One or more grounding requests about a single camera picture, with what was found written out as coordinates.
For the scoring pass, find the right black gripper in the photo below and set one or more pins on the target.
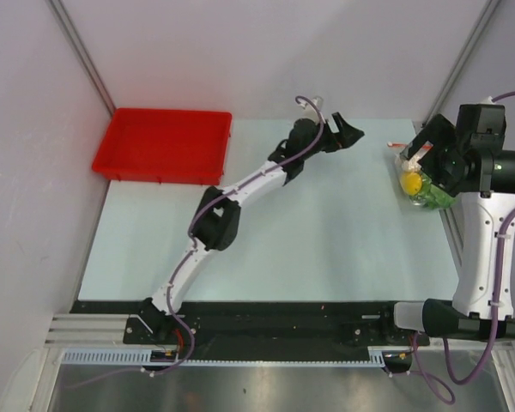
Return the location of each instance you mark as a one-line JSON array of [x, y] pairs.
[[440, 130]]

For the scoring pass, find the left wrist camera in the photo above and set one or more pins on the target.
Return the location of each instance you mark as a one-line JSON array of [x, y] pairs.
[[318, 102]]

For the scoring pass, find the white slotted cable duct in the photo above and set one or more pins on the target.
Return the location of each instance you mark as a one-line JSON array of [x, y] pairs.
[[153, 357]]

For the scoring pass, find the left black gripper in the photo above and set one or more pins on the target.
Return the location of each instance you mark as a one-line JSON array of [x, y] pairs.
[[345, 136]]

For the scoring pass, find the red plastic tray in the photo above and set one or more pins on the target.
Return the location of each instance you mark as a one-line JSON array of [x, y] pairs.
[[164, 146]]

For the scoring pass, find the aluminium frame rail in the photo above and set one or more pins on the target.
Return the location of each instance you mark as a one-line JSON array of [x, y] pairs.
[[86, 331]]

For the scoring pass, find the green fake lettuce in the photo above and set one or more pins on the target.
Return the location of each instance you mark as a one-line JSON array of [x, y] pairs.
[[432, 197]]

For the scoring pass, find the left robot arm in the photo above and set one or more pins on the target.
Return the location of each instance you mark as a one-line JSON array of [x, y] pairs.
[[215, 224]]

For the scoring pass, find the yellow fake lemon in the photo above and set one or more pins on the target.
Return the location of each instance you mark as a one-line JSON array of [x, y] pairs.
[[411, 183]]

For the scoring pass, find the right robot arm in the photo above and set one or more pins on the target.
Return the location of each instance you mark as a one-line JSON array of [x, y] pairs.
[[466, 160]]

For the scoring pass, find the clear zip top bag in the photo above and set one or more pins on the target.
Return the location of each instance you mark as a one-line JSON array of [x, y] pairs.
[[397, 148]]

